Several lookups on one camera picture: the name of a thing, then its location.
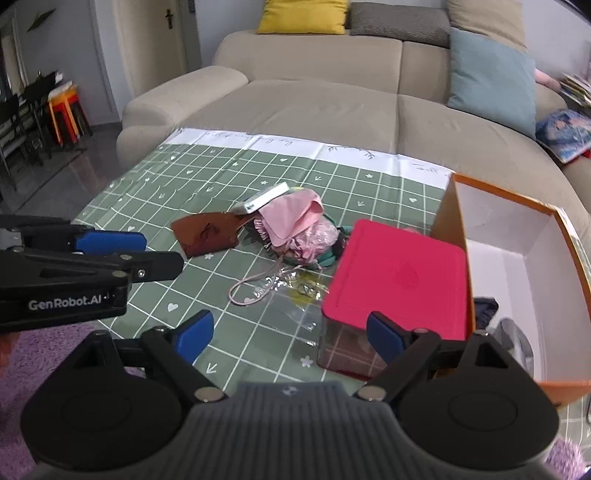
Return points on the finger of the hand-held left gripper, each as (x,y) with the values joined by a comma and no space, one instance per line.
(157,267)
(111,241)

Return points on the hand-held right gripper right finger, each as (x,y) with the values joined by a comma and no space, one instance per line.
(385,337)

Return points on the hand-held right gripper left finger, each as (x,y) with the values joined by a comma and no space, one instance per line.
(196,334)

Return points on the orange cardboard box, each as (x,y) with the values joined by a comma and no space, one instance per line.
(498,221)

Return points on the purple rug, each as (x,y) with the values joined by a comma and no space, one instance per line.
(37,355)

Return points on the brown leather pouch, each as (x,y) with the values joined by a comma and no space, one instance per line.
(207,233)

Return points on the clear container with red lid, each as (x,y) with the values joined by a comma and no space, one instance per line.
(401,277)

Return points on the green checked tablecloth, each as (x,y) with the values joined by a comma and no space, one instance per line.
(184,184)

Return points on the clear plastic pouch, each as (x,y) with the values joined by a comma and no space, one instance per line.
(295,314)

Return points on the dark cloth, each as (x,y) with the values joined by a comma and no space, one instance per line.
(485,311)

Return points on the small white box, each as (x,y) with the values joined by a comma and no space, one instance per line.
(261,198)

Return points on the silver fabric bag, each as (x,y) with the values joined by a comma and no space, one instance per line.
(512,341)

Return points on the stacked orange and red stools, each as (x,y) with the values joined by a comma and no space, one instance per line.
(67,110)

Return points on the black chair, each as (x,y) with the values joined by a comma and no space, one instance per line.
(11,134)
(39,106)

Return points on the white door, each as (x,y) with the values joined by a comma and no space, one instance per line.
(147,46)

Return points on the beige sofa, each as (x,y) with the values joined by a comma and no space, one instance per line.
(323,110)

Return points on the blue printed cushion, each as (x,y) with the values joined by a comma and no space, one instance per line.
(565,134)

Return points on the light blue cushion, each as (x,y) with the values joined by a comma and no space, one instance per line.
(491,78)

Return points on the yellow cushion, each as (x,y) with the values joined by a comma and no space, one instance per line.
(300,16)

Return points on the stack of books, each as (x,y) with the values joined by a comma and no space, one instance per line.
(577,90)

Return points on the grey cushion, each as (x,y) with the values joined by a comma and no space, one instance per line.
(397,23)

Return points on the beige cushion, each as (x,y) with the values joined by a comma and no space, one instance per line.
(489,21)

